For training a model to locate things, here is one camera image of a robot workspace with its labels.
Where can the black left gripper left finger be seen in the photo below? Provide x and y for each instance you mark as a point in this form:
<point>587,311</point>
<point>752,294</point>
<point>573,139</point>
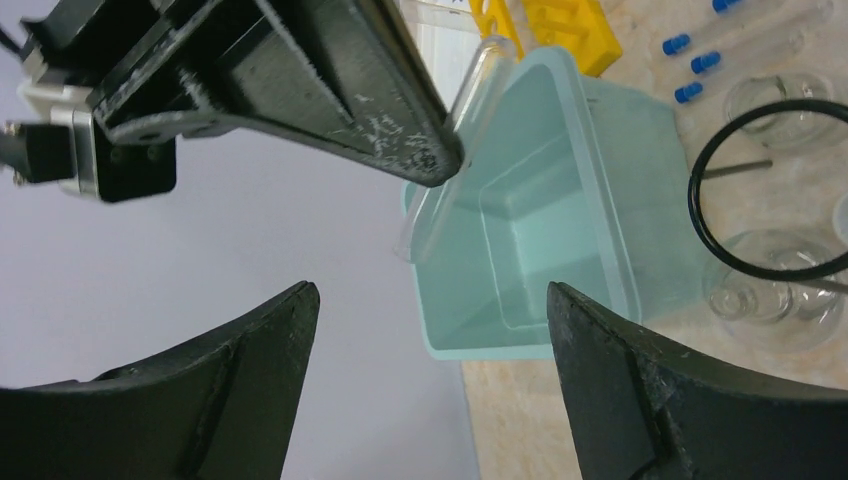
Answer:
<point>221,405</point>

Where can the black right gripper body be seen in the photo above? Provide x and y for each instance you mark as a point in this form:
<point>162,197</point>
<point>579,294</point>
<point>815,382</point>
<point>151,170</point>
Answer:
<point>115,84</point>

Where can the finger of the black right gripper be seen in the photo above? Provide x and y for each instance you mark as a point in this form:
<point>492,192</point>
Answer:
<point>339,76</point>

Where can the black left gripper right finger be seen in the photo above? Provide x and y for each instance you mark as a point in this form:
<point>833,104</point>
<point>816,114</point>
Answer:
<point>643,406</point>

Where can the clear test tube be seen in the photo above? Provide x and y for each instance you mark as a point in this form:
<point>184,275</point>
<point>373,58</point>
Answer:
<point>473,109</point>

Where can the yellow test tube rack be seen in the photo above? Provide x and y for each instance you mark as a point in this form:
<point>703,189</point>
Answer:
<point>578,26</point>

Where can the blue capped test tube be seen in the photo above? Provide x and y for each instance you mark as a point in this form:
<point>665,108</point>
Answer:
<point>753,52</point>
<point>724,6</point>
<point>700,88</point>
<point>744,19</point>

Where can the clear glass flask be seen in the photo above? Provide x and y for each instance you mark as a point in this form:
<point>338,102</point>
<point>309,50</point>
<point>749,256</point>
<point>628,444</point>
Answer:
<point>770,315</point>

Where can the teal plastic bin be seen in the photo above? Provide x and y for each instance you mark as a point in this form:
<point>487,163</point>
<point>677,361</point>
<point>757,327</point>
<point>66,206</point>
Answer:
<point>577,180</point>

